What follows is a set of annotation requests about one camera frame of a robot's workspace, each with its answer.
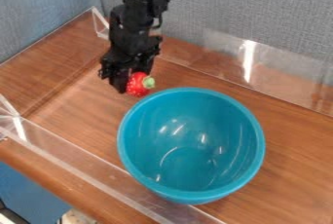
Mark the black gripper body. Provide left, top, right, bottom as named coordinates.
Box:
left=99, top=26, right=163, bottom=79

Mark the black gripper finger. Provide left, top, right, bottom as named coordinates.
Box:
left=140, top=56, right=155, bottom=75
left=109, top=68, right=128, bottom=93

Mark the red toy strawberry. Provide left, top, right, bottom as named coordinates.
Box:
left=125, top=72, right=155, bottom=97

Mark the blue plastic bowl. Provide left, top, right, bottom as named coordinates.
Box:
left=117, top=88, right=264, bottom=205

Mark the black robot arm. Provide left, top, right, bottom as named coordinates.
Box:
left=99, top=0, right=168, bottom=93

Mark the clear acrylic front barrier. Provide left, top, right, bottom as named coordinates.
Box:
left=0, top=118, right=226, bottom=224

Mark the clear acrylic barrier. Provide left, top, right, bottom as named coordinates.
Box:
left=160, top=28, right=333, bottom=117
left=0, top=118, right=226, bottom=224

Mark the clear acrylic back barrier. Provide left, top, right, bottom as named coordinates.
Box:
left=160, top=28, right=333, bottom=117

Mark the clear acrylic corner bracket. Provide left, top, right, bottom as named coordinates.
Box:
left=91, top=7, right=109, bottom=40

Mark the black cable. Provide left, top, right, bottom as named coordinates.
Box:
left=149, top=12, right=165, bottom=29

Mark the clear acrylic left bracket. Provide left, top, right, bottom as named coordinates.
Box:
left=0, top=94, right=26, bottom=141

